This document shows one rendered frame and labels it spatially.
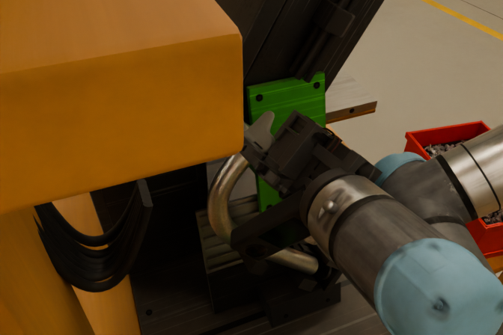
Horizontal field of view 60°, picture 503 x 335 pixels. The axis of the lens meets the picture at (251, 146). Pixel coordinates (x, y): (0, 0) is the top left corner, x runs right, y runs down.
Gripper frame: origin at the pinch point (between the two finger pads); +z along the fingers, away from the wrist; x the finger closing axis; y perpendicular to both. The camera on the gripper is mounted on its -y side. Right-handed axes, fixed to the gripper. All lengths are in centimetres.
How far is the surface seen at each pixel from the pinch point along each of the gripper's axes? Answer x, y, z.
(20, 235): 22.0, -13.0, -18.4
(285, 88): -0.3, 9.0, 2.5
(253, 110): 1.7, 4.0, 2.5
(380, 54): -172, 86, 224
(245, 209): -8.7, -9.4, 4.8
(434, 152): -58, 21, 26
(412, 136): -51, 21, 28
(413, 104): -172, 61, 163
